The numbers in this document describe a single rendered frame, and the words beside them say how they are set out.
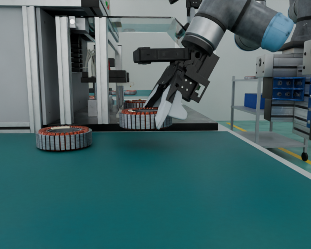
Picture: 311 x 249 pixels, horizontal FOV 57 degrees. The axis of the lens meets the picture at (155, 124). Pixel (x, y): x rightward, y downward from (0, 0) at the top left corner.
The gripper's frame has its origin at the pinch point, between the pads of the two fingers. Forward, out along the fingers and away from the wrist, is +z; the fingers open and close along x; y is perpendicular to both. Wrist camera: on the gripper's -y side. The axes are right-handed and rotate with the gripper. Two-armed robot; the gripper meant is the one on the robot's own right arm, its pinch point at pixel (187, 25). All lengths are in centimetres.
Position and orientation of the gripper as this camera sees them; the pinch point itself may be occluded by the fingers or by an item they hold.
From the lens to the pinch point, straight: 148.4
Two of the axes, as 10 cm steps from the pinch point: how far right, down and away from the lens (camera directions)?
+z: 0.0, 9.9, 1.5
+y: 10.0, 0.1, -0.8
